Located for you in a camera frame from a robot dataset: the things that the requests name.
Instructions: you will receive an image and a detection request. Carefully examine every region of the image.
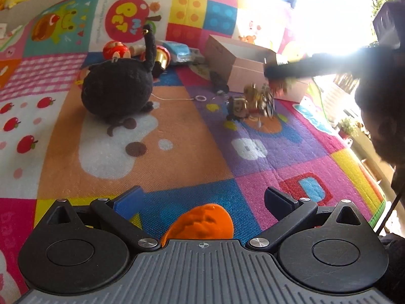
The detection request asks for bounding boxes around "yellow toast toy keychain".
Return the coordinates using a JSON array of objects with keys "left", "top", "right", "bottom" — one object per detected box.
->
[{"left": 244, "top": 83, "right": 275, "bottom": 128}]

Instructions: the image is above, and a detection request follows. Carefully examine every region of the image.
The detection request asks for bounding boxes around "orange pumpkin shell toy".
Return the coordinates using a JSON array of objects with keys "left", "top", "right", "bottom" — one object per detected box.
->
[{"left": 161, "top": 203, "right": 234, "bottom": 246}]

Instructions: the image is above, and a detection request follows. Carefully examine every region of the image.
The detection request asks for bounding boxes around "black cylinder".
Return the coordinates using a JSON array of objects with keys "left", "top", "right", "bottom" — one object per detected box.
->
[{"left": 209, "top": 71, "right": 229, "bottom": 95}]

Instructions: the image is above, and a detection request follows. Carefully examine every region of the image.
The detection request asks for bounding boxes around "black plush toy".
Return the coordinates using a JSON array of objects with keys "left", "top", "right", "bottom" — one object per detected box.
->
[{"left": 81, "top": 24, "right": 156, "bottom": 120}]

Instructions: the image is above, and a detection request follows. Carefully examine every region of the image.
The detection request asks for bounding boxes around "blue tissue pack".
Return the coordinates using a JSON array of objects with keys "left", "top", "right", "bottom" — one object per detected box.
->
[{"left": 158, "top": 41, "right": 205, "bottom": 65}]

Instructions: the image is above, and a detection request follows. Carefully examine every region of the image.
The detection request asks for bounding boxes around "small red potted plant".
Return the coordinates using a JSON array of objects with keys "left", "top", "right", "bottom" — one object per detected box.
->
[{"left": 338, "top": 118, "right": 358, "bottom": 139}]

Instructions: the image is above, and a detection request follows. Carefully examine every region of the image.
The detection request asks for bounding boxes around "pink cardboard box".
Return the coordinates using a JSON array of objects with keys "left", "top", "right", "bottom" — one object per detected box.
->
[{"left": 203, "top": 34, "right": 310, "bottom": 103}]

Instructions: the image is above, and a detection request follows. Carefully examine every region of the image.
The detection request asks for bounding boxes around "colourful cartoon play mat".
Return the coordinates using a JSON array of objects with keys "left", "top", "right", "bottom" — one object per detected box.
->
[{"left": 1, "top": 0, "right": 385, "bottom": 303}]

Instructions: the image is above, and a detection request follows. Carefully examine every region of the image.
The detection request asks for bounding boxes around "red hooded doll figure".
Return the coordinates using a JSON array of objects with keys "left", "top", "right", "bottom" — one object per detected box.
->
[{"left": 102, "top": 41, "right": 131, "bottom": 60}]

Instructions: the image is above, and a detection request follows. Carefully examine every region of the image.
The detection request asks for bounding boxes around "white pull string with ring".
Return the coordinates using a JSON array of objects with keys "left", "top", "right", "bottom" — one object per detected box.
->
[{"left": 150, "top": 92, "right": 208, "bottom": 102}]

